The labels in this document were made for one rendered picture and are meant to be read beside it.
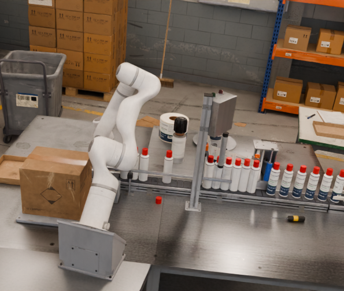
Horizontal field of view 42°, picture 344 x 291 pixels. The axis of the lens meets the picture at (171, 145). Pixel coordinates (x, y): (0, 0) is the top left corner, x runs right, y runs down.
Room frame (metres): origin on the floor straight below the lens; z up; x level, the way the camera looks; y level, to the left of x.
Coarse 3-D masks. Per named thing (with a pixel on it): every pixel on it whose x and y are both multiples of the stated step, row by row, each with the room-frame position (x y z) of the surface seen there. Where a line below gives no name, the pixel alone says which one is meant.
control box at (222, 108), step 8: (216, 96) 2.13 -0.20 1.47; (224, 96) 2.14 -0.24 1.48; (232, 96) 2.16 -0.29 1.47; (216, 104) 2.05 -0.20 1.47; (224, 104) 2.08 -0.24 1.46; (232, 104) 2.15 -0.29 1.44; (216, 112) 2.05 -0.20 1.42; (224, 112) 2.09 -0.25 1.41; (232, 112) 2.16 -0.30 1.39; (216, 120) 2.04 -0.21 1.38; (224, 120) 2.10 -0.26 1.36; (232, 120) 2.17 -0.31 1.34; (208, 128) 2.07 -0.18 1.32; (216, 128) 2.05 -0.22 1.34; (224, 128) 2.11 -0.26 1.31; (216, 136) 2.06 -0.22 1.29
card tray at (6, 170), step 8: (0, 160) 2.32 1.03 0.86; (8, 160) 2.37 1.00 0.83; (16, 160) 2.37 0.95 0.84; (24, 160) 2.37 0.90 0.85; (0, 168) 2.27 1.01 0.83; (8, 168) 2.28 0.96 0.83; (16, 168) 2.29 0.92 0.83; (0, 176) 2.18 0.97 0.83; (8, 176) 2.19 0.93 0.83; (16, 176) 2.20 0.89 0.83; (16, 184) 2.11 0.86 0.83
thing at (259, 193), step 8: (152, 184) 2.19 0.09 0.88; (160, 184) 2.20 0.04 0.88; (168, 184) 2.20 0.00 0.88; (176, 184) 2.21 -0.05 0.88; (184, 184) 2.22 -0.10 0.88; (224, 192) 2.18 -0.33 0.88; (232, 192) 2.19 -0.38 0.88; (240, 192) 2.20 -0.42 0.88; (256, 192) 2.21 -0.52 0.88; (264, 192) 2.22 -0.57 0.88; (288, 192) 2.25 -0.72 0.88; (296, 200) 2.17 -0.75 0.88; (304, 200) 2.18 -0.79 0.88; (312, 200) 2.19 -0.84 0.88
